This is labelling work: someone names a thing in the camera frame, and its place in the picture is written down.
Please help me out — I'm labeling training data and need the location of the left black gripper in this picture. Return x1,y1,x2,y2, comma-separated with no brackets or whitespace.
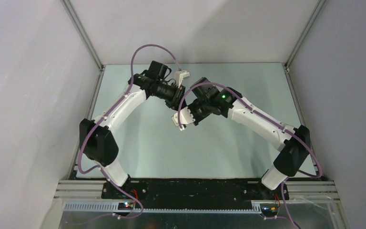
153,82,187,112

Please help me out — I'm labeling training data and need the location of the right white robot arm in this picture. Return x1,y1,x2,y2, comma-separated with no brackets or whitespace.
187,77,311,199

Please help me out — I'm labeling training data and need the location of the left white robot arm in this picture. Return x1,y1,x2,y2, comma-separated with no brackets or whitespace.
79,61,190,199

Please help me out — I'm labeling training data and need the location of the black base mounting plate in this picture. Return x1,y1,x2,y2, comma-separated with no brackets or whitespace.
101,178,289,210

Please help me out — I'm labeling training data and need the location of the right controller board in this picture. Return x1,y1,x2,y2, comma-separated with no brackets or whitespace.
261,207,279,219

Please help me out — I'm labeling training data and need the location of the controller board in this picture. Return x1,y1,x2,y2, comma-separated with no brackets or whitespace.
117,202,135,211
261,207,279,219

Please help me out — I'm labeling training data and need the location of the left controller board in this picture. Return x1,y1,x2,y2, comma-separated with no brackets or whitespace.
117,202,135,211

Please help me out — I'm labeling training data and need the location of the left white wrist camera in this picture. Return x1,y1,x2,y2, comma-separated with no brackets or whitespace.
173,70,190,88

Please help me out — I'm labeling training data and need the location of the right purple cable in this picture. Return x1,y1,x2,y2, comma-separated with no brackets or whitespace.
177,82,324,229

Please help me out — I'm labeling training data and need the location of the purple cable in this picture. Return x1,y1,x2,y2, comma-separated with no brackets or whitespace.
77,44,183,220
177,82,324,229

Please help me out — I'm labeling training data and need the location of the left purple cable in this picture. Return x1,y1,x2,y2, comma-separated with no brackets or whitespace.
77,44,183,220

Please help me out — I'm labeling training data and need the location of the left aluminium frame post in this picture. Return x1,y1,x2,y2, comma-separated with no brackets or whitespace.
60,0,103,71

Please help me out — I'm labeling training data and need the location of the aluminium frame post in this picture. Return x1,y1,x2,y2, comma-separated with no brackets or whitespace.
285,0,328,69
60,0,103,71

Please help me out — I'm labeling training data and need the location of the right aluminium frame post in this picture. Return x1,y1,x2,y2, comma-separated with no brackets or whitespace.
285,0,328,69

